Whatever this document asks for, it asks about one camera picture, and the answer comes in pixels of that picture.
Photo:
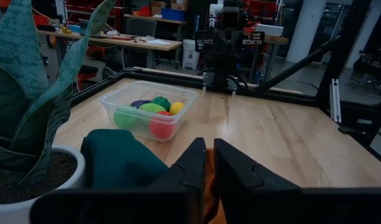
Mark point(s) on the yellow toy lemon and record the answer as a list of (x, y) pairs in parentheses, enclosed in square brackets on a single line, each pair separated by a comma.
[(176, 108)]

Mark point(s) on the purple toy eggplant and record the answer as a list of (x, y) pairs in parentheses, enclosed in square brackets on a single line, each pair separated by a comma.
[(140, 103)]

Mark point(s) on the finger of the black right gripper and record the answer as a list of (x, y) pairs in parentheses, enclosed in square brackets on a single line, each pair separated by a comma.
[(236, 43), (220, 43)]

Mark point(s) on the clear plastic tupperware container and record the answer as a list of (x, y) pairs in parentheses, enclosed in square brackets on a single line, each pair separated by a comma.
[(131, 91)]

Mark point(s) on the small wooden table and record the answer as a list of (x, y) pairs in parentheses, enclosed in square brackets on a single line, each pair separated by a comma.
[(275, 39)]

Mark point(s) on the grey office chair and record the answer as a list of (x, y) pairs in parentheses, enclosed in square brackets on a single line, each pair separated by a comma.
[(140, 27)]

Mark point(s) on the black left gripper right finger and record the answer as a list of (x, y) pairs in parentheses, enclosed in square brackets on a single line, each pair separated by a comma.
[(236, 174)]

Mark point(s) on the white plant pot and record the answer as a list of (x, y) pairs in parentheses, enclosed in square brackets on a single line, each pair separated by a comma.
[(10, 214)]

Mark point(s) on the white trash bin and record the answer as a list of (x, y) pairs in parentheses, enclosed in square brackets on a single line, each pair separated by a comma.
[(190, 56)]

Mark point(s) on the white column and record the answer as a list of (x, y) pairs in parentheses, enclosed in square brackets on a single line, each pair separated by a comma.
[(303, 31)]

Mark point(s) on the silver metal bracket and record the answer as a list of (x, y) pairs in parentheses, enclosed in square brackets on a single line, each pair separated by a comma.
[(335, 99)]

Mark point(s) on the dark workbench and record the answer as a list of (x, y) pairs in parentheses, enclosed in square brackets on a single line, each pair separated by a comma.
[(373, 65)]

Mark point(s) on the dark green toy pepper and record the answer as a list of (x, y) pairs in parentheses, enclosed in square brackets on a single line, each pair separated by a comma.
[(161, 102)]

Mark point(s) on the blue box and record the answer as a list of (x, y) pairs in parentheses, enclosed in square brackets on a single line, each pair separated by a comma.
[(173, 14)]

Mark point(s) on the white box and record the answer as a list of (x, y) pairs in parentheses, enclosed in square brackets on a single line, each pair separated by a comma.
[(269, 30)]

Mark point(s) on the cardboard box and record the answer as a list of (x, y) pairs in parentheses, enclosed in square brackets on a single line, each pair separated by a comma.
[(178, 5)]

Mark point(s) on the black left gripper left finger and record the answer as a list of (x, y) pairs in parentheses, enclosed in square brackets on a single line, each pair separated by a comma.
[(191, 169)]

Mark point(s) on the wooden desk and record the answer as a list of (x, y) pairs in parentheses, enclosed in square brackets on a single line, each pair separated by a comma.
[(156, 19)]

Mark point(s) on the green snake plant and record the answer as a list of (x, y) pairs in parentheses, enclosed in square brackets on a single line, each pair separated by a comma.
[(16, 62)]

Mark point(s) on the long wooden work table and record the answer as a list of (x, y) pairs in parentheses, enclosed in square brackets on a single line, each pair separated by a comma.
[(140, 43)]

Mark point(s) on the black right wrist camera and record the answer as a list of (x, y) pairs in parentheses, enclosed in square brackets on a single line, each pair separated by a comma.
[(230, 18)]

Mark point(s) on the yellow-green toy fruit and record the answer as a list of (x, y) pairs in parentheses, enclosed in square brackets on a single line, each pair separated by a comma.
[(151, 108)]

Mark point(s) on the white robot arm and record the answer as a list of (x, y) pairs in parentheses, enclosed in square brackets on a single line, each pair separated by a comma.
[(214, 11)]

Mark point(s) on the red toy tomato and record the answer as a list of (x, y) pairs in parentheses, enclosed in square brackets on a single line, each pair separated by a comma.
[(161, 127)]

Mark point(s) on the shelf with red bins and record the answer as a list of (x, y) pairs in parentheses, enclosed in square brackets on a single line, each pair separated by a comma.
[(75, 6)]

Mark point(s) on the orange cloth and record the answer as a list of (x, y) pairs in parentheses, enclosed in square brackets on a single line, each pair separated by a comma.
[(212, 202)]

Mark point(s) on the teal cloth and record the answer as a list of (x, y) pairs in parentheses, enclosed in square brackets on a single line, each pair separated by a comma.
[(115, 158)]

